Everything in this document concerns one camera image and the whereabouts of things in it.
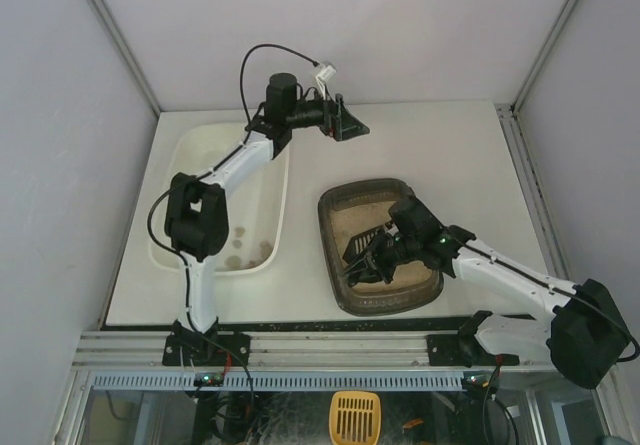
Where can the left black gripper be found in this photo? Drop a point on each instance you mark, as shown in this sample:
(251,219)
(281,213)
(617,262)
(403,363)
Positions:
(335,118)

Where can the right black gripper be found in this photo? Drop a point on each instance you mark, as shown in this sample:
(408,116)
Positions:
(379,257)

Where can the black litter scoop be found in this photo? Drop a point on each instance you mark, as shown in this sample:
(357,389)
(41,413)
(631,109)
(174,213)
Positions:
(367,238)

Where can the dark brown litter box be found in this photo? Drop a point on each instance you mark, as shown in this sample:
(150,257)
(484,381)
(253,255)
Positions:
(347,210)

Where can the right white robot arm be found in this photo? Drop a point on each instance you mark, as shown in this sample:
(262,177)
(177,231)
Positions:
(577,328)

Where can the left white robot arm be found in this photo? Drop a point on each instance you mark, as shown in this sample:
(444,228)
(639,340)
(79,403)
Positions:
(197,219)

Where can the yellow litter scoop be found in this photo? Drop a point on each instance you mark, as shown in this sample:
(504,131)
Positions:
(355,417)

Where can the white plastic tray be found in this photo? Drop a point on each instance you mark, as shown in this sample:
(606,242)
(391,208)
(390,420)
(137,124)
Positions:
(254,177)

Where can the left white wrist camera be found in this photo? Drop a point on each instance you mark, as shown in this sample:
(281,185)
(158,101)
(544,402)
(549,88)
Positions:
(323,73)

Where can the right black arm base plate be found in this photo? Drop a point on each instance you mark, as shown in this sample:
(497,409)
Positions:
(450,349)

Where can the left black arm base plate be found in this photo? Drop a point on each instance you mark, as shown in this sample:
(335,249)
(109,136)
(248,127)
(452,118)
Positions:
(191,349)

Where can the aluminium front rail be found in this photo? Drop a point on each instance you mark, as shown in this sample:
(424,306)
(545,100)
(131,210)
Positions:
(268,351)

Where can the grey slotted cable duct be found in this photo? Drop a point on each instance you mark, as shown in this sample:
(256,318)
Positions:
(278,381)

